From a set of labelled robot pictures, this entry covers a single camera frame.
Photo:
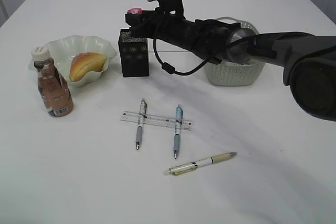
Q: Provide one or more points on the blue grip ballpoint pen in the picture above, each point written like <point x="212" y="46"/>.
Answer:
<point x="177" y="131"/>

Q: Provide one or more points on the white beige ballpoint pen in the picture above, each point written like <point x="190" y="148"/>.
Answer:
<point x="192" y="166"/>

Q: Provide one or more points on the black mesh pen holder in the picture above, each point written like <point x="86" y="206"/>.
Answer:
<point x="133" y="54"/>

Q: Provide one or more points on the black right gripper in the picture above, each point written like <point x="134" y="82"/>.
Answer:
<point x="172" y="30"/>

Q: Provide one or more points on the brown Nescafe coffee bottle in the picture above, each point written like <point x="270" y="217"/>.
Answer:
<point x="52" y="86"/>

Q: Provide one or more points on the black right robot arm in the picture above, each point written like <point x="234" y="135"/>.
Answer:
<point x="308" y="61"/>

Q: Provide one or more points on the light green woven basket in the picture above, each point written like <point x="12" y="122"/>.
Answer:
<point x="233" y="75"/>

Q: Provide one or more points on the pink pencil sharpener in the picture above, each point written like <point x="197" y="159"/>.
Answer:
<point x="136" y="10"/>

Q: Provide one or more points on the clear plastic ruler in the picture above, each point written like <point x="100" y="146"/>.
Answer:
<point x="149" y="119"/>

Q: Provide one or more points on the bread bun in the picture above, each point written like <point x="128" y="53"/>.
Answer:
<point x="84" y="63"/>

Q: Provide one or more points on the grey grip ballpoint pen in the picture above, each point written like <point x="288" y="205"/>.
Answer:
<point x="139" y="131"/>

